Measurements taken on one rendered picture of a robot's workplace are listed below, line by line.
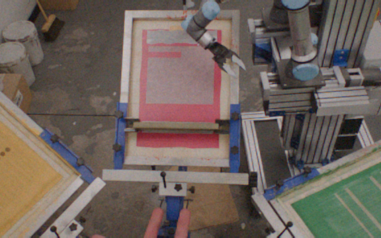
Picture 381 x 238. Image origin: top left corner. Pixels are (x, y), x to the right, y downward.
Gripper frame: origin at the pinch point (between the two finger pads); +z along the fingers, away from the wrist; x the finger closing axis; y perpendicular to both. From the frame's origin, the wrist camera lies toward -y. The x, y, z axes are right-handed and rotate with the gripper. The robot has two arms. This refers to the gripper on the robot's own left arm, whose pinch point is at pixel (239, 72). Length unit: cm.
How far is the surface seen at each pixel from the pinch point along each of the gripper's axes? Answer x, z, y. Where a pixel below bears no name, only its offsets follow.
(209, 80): 11.0, -6.5, 14.7
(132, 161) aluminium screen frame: 66, -7, 8
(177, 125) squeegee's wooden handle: 38.3, -4.2, 1.3
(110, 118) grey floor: 79, -29, 190
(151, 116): 44.0, -15.1, 15.7
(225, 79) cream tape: 5.2, -1.3, 13.4
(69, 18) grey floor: 40, -141, 315
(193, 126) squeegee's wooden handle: 33.4, 1.3, -0.3
